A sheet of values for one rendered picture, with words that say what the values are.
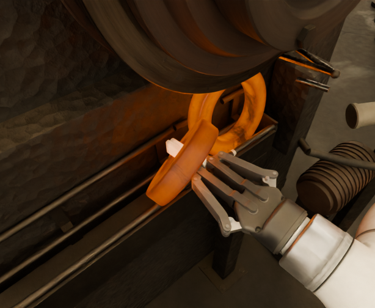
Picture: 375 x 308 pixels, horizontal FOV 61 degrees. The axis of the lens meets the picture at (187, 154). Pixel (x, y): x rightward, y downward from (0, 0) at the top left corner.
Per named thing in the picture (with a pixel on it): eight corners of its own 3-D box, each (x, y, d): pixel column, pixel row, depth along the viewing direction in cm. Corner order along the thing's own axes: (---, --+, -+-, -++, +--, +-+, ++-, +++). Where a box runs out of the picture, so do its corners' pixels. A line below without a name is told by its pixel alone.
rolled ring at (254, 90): (279, 77, 65) (266, 73, 67) (222, 49, 52) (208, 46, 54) (245, 160, 70) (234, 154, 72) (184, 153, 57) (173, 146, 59)
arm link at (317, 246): (336, 250, 48) (301, 224, 50) (362, 227, 40) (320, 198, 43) (303, 297, 44) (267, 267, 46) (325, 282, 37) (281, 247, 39)
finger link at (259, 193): (264, 201, 45) (270, 195, 46) (206, 156, 50) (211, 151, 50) (259, 212, 49) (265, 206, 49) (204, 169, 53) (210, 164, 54)
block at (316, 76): (254, 135, 86) (271, 55, 68) (273, 122, 89) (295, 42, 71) (286, 158, 80) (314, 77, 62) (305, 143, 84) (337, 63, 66)
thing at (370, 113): (342, 117, 79) (349, 98, 75) (378, 112, 79) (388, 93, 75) (352, 134, 75) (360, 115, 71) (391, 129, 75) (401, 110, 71)
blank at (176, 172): (149, 196, 42) (170, 211, 43) (214, 106, 45) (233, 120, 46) (140, 194, 57) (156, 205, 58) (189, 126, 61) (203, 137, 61)
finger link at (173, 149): (201, 171, 52) (199, 174, 52) (169, 149, 55) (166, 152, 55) (202, 161, 50) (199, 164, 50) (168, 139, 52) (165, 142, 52)
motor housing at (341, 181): (262, 256, 122) (298, 167, 82) (298, 223, 131) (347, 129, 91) (289, 283, 115) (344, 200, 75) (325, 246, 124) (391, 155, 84)
